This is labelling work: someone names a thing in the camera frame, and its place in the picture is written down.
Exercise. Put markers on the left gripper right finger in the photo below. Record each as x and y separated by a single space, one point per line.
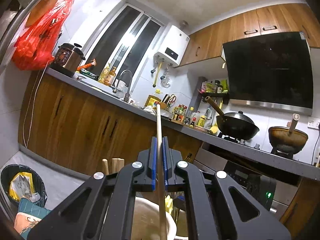
216 206

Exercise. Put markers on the black handled spoon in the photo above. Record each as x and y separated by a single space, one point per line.
178 205

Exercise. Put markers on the gold metal fork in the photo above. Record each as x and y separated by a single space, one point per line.
188 158

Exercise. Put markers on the kitchen faucet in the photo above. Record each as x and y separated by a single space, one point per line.
124 85

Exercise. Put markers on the built-in oven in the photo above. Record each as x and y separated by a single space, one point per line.
210 163

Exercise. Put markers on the patterned teal quilted table cloth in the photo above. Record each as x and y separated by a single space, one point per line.
28 215

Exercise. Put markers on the black trash bin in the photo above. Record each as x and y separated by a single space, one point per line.
20 181

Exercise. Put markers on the white floral ceramic utensil holder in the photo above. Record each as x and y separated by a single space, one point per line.
145 223

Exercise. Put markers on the black range hood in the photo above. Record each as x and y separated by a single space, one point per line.
271 71

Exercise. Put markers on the knife block with scissors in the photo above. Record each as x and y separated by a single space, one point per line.
168 101

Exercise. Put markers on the large yellow oil jug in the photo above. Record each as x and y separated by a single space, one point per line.
153 98

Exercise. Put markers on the yellow oil bottle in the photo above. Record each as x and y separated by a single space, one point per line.
104 74

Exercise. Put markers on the amber oil bottle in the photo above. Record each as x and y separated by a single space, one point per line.
110 77

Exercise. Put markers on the white water heater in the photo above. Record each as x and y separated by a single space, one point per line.
173 46

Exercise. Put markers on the electric pressure cooker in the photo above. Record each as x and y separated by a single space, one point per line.
68 59

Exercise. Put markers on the red plastic bag hanging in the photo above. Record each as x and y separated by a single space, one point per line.
34 48

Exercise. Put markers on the black wok with handle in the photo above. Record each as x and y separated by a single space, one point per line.
234 124

